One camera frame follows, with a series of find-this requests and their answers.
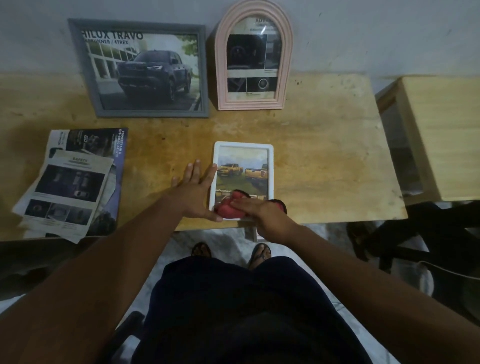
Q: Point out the person's right fingers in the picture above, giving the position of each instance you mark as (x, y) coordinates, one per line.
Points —
(245, 205)

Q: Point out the person's left forearm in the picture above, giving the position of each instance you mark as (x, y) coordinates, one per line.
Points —
(93, 281)

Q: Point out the person's left middle finger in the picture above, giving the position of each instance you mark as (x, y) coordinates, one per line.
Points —
(197, 171)

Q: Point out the grey picture frame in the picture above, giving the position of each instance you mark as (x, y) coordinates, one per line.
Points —
(144, 71)

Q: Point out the person's left thumb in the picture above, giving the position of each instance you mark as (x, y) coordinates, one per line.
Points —
(212, 216)

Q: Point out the dark car brochure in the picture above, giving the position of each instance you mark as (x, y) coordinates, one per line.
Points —
(108, 146)

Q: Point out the dark navy shorts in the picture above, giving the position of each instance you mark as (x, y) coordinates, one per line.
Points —
(243, 311)

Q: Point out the person's left little finger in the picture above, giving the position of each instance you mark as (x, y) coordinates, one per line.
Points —
(174, 182)

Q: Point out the person's sandal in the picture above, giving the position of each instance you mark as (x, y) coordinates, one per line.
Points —
(260, 254)
(201, 249)

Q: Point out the pink arched picture frame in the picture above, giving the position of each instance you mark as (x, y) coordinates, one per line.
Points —
(253, 60)

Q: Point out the person's right sandal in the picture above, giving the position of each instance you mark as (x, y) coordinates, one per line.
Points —
(260, 254)

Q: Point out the white printed leaflet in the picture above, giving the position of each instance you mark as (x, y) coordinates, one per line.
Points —
(67, 187)

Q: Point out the light wooden stool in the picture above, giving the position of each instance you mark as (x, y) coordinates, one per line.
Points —
(438, 131)

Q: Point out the person's left hand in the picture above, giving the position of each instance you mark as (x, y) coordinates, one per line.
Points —
(191, 198)

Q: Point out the black chair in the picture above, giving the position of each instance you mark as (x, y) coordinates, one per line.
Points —
(423, 232)

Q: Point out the person's right forearm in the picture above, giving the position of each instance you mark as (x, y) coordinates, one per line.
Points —
(375, 300)

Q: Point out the person's right hand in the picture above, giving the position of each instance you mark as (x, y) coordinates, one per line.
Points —
(268, 219)

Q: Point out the red cleaning cloth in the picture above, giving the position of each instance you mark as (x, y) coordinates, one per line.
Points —
(224, 210)

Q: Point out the person's left sandal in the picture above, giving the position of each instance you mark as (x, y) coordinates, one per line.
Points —
(201, 249)

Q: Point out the white picture frame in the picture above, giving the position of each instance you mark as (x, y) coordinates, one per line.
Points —
(242, 168)

